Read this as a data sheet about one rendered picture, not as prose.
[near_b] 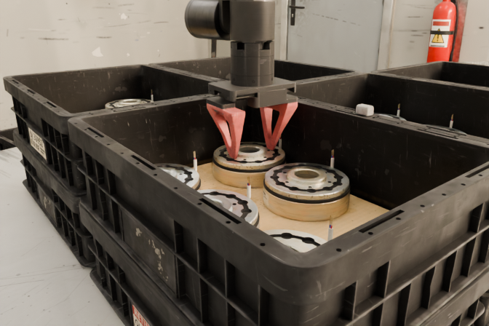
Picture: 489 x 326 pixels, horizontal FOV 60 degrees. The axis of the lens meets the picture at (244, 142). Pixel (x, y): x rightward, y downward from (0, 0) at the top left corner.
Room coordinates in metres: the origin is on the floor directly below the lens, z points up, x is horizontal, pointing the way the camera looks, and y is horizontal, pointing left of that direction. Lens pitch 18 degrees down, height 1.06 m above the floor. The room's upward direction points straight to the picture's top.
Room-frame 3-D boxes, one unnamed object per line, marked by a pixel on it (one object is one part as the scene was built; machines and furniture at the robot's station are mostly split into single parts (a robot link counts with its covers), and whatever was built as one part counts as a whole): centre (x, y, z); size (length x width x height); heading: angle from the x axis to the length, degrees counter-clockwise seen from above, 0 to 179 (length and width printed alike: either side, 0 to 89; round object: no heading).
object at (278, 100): (0.56, -0.03, 0.91); 0.07 x 0.07 x 0.09; 33
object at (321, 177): (0.47, -0.07, 0.86); 0.05 x 0.05 x 0.01
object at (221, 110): (0.54, 0.00, 0.91); 0.07 x 0.07 x 0.09; 33
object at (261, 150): (0.56, -0.01, 0.86); 0.05 x 0.05 x 0.01
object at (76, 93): (0.74, 0.23, 0.87); 0.40 x 0.30 x 0.11; 38
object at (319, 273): (0.43, -0.02, 0.92); 0.40 x 0.30 x 0.02; 38
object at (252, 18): (0.56, -0.01, 1.04); 0.07 x 0.06 x 0.07; 49
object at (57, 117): (0.74, 0.23, 0.92); 0.40 x 0.30 x 0.02; 38
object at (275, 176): (0.47, -0.07, 0.86); 0.10 x 0.10 x 0.01
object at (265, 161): (0.56, -0.01, 0.86); 0.10 x 0.10 x 0.01
